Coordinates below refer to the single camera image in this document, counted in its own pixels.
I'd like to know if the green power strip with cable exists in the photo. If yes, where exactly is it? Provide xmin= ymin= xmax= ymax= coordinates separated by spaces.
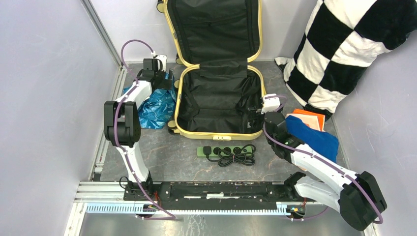
xmin=196 ymin=144 xmax=256 ymax=167

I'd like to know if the orange white towel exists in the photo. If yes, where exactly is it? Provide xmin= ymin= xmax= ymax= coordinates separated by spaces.
xmin=285 ymin=109 xmax=326 ymax=131

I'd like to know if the blue cloth garment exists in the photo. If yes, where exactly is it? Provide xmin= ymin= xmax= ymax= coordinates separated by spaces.
xmin=285 ymin=116 xmax=339 ymax=163

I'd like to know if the yellow hard-shell suitcase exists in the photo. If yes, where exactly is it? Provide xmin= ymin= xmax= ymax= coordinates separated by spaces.
xmin=162 ymin=0 xmax=266 ymax=141

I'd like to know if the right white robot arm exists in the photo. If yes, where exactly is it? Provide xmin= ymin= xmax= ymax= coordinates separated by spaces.
xmin=254 ymin=109 xmax=387 ymax=231

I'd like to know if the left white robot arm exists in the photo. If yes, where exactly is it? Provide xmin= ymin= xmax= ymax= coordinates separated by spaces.
xmin=104 ymin=55 xmax=176 ymax=201

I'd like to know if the black white checkered blanket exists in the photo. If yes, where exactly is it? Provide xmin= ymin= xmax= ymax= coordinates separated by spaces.
xmin=274 ymin=0 xmax=417 ymax=118

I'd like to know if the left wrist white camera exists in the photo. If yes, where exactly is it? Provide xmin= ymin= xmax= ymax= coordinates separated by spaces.
xmin=151 ymin=51 xmax=167 ymax=71

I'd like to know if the wrist white camera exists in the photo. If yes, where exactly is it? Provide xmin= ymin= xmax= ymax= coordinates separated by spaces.
xmin=151 ymin=51 xmax=167 ymax=71
xmin=261 ymin=94 xmax=281 ymax=114

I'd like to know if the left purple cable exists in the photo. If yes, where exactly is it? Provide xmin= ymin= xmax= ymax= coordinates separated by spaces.
xmin=112 ymin=39 xmax=177 ymax=221

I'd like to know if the purple cable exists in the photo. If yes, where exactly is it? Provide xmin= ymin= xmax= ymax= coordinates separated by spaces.
xmin=112 ymin=39 xmax=177 ymax=221
xmin=262 ymin=94 xmax=385 ymax=225

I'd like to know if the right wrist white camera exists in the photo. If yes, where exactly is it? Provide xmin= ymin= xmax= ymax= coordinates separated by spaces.
xmin=261 ymin=94 xmax=281 ymax=114

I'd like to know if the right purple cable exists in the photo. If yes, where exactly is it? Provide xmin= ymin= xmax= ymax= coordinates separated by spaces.
xmin=262 ymin=94 xmax=385 ymax=225

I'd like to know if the aluminium frame rail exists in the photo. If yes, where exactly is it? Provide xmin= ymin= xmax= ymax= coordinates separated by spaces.
xmin=81 ymin=0 xmax=122 ymax=67

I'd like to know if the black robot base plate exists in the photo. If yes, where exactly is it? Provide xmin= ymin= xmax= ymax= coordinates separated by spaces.
xmin=123 ymin=180 xmax=317 ymax=211

